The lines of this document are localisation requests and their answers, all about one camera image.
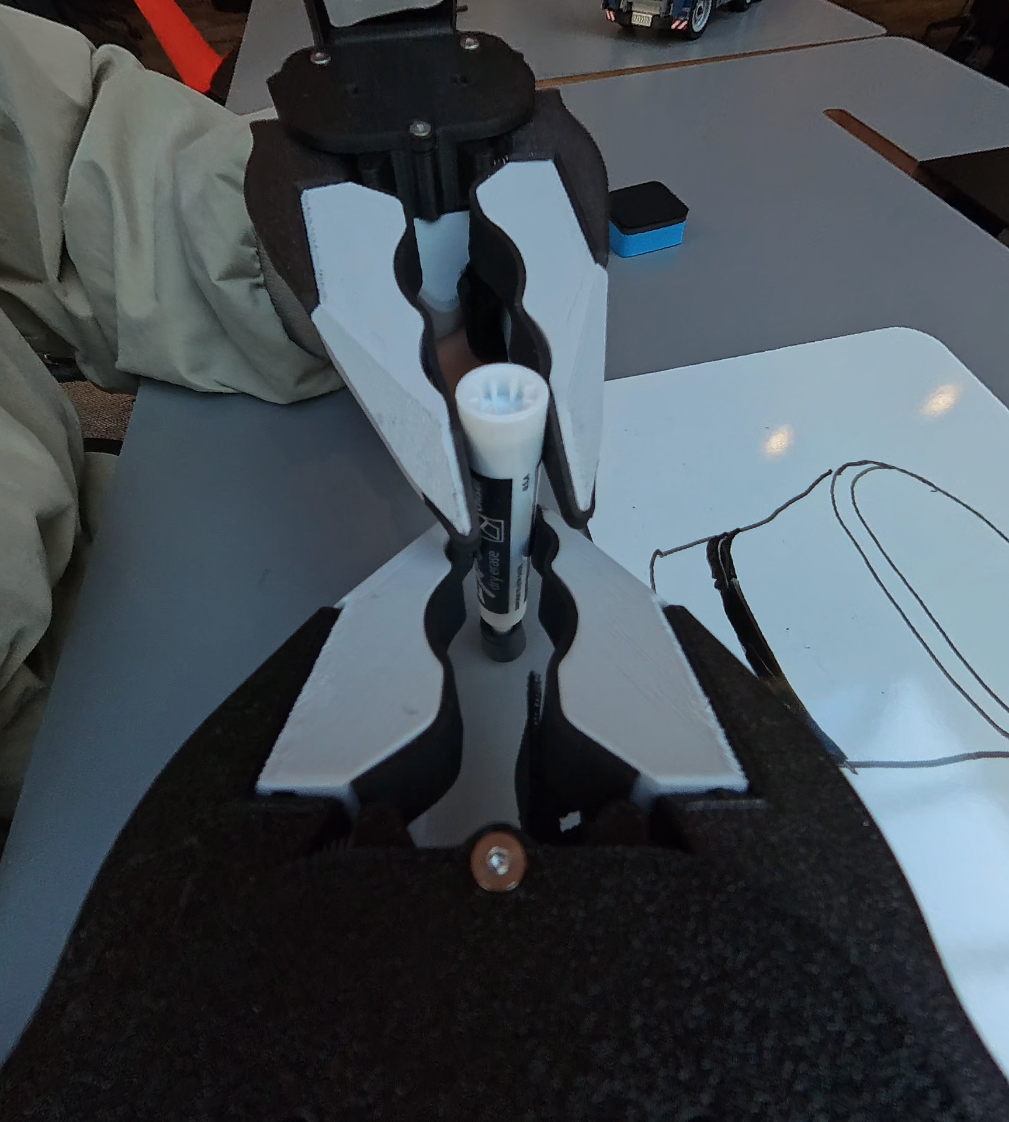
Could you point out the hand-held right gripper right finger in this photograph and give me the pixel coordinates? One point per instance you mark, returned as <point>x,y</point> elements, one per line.
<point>644,701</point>

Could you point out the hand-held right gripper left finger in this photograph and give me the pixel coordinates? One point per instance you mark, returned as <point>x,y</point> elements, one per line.
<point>355,701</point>

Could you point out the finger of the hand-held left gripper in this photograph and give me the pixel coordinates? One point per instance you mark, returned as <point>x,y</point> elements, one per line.
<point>570,333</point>
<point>373,333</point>

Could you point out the blue black whiteboard eraser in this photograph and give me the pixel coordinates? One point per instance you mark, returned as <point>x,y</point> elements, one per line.
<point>649,232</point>

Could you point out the white dry erase marker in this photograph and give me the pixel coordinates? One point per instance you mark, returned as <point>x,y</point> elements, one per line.
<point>504,491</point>

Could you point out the white whiteboard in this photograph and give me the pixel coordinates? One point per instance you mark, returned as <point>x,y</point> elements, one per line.
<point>951,876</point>

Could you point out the red orange object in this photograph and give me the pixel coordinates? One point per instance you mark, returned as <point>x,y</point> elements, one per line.
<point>176,35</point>

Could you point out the blue toy truck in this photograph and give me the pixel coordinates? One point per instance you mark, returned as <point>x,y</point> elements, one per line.
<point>662,17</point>

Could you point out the person's beige jacket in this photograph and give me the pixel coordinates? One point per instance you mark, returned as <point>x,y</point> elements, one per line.
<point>5,526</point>

